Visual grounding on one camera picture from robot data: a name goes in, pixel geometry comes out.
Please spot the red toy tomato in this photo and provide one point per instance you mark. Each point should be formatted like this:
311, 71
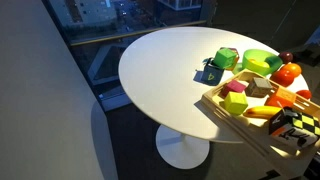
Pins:
281, 78

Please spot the yellow window railing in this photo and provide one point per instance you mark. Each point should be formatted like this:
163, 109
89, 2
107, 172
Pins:
133, 32

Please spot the grey plush cube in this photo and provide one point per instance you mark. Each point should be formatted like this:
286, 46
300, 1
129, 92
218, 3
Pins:
259, 87

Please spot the yellow item in bowl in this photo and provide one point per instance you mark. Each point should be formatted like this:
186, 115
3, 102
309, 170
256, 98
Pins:
256, 62

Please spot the dark red toy plum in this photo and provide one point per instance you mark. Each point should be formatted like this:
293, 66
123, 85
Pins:
286, 57

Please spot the pink plush cube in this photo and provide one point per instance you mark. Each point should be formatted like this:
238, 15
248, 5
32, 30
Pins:
235, 86

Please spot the yellow toy banana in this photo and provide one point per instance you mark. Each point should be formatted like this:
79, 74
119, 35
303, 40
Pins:
261, 112

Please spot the lime green plush cube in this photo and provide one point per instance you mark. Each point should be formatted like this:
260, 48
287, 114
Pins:
236, 103

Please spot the white table pedestal base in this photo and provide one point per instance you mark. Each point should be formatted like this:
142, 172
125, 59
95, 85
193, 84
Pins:
181, 151

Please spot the orange toy fruit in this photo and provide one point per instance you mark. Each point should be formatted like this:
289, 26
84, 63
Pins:
292, 69

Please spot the small red toy fruit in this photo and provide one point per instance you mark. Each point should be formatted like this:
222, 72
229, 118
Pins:
304, 94

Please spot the wooden slatted crate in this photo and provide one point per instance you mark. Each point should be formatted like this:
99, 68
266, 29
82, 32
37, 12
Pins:
233, 125

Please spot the orange multicolour plush cube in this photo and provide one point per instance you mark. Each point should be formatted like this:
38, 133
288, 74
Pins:
236, 63

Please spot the blue plush cube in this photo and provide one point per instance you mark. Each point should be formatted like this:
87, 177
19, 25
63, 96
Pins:
211, 76

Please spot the green plastic bowl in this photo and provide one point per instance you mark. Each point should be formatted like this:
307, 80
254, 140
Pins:
258, 69

